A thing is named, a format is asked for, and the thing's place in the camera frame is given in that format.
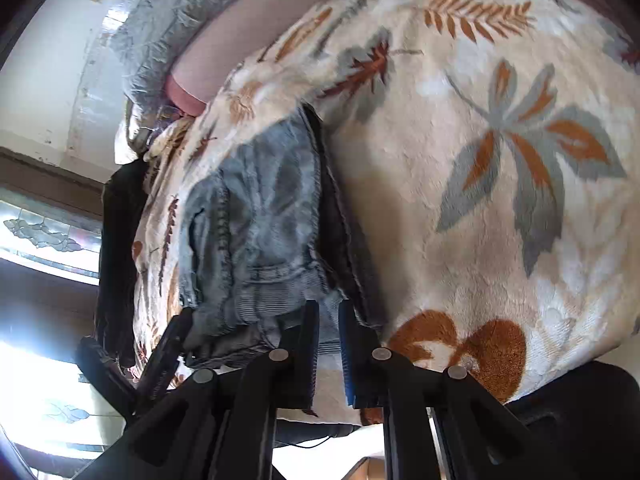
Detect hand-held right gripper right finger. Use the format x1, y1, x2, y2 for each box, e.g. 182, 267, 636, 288
338, 302, 587, 480

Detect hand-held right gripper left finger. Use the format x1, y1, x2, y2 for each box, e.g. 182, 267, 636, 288
87, 300, 321, 480

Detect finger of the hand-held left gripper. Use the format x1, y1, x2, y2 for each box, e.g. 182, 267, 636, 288
135, 306, 197, 402

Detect grey-blue denim pants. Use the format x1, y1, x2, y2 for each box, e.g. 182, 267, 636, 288
177, 102, 389, 369

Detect black jacket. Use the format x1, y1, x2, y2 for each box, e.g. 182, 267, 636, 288
92, 160, 152, 372

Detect brown cardboard box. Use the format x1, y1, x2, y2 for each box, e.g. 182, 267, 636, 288
342, 455, 386, 480

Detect cream leaf print blanket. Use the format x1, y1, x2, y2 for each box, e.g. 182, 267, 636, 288
115, 0, 640, 427

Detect grey quilted pillow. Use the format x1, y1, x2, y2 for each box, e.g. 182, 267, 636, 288
102, 0, 281, 157

